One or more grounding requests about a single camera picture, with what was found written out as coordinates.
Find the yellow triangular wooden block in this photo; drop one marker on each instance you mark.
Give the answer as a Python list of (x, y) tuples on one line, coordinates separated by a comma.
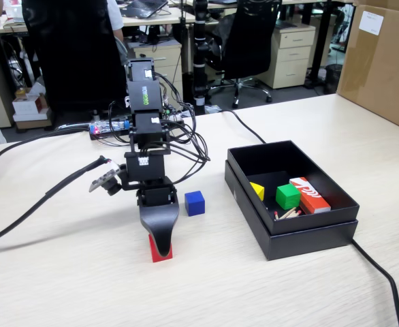
[(258, 190)]

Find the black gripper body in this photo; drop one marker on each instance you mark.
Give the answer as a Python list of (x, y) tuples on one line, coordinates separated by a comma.
[(157, 195)]

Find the white and red cardboard box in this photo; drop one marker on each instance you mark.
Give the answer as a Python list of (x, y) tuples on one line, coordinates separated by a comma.
[(29, 104)]

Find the black waste bin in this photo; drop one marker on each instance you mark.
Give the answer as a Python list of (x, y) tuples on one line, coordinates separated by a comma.
[(333, 78)]

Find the black pole with white bands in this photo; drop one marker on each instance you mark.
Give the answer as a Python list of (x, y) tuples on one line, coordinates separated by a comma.
[(199, 51)]

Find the red wooden cube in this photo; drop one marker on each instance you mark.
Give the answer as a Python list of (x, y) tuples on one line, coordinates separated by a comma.
[(157, 256)]

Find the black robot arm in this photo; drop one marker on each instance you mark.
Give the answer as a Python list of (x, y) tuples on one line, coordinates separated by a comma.
[(146, 95)]

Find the black mesh office chair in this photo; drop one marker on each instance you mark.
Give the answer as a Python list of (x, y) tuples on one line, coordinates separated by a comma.
[(250, 44)]

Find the black open box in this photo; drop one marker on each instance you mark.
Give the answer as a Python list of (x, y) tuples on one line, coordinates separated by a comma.
[(308, 240)]

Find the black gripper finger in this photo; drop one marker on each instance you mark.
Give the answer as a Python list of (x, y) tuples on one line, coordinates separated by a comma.
[(160, 225)]

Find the beige office desk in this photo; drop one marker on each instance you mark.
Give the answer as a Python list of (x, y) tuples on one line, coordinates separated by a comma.
[(172, 17)]

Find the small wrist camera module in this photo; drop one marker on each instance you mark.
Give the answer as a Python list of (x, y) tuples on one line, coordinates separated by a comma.
[(106, 182)]

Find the green wooden cube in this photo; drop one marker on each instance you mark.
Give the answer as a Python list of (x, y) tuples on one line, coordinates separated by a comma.
[(288, 197)]

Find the small white desktop box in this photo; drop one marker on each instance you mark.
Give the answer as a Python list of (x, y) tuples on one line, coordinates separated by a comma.
[(14, 13)]

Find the black laptop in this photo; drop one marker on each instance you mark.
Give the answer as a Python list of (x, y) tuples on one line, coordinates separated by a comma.
[(145, 8)]

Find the person in white shirt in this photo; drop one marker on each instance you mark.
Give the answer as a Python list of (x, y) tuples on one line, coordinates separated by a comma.
[(115, 15)]

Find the blue wooden cube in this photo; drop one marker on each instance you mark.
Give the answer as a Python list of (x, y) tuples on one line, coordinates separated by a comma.
[(194, 203)]

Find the black desk leg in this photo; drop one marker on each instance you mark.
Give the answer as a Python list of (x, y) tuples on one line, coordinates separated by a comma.
[(320, 44)]

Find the black high-back office chair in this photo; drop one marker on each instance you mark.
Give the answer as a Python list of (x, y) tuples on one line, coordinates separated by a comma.
[(73, 58)]

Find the controller board with red light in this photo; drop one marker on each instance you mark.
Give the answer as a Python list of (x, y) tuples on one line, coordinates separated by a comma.
[(109, 126)]

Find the red and white matchbox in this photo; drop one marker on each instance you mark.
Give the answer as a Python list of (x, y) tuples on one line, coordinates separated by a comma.
[(313, 199)]

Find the large brown cardboard carton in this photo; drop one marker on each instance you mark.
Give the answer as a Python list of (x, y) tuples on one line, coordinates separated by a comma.
[(383, 68)]

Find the black cardboard box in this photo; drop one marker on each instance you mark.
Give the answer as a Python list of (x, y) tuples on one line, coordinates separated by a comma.
[(322, 163)]

